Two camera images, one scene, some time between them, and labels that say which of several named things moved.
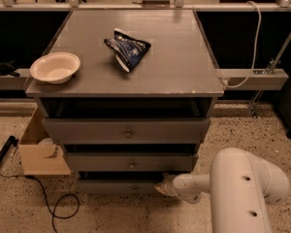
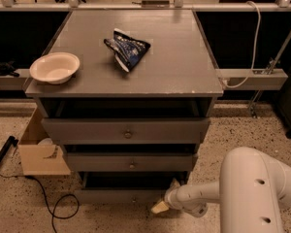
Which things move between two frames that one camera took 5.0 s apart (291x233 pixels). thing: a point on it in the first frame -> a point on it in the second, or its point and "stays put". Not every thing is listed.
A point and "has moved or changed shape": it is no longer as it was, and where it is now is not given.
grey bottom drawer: (97, 183) has moved or changed shape
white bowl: (55, 68) stays put
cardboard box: (40, 155) stays put
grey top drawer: (127, 131) stays put
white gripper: (173, 184) -> (173, 197)
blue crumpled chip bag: (128, 50) stays put
